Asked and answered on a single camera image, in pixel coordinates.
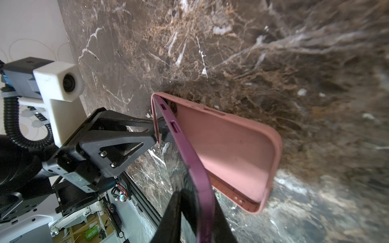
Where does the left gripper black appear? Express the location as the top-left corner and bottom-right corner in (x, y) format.
(1, 107), (157, 219)

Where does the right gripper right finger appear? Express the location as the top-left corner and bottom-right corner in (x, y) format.
(212, 195), (237, 243)

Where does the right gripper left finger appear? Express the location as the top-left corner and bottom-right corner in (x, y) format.
(150, 190), (190, 243)

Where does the black phone purple edge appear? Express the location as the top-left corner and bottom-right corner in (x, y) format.
(151, 94), (215, 243)

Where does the pink phone case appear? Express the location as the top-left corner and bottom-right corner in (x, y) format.
(152, 92), (283, 214)

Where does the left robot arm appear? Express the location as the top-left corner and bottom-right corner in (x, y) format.
(1, 108), (156, 243)

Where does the wooden shelf outside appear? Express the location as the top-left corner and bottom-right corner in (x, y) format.
(52, 213), (120, 243)

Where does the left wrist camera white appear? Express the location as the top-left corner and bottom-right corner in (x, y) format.
(33, 61), (87, 147)

